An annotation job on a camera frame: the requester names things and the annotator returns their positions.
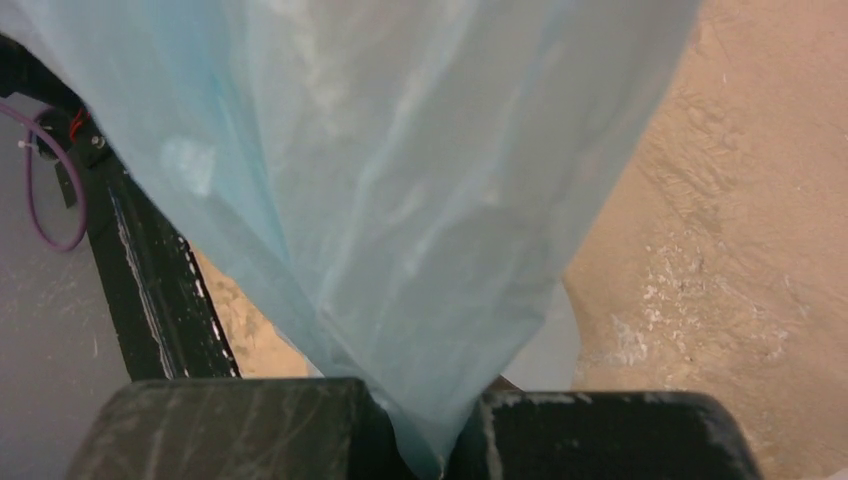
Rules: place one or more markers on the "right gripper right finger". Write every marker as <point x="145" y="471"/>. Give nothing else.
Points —
<point x="601" y="435"/>

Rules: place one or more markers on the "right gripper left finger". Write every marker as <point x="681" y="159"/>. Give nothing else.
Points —
<point x="240" y="429"/>

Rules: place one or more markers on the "light blue printed plastic bag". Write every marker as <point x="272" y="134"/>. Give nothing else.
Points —
<point x="397" y="185"/>

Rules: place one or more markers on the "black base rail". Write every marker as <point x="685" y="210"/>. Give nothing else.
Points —
<point x="162" y="312"/>

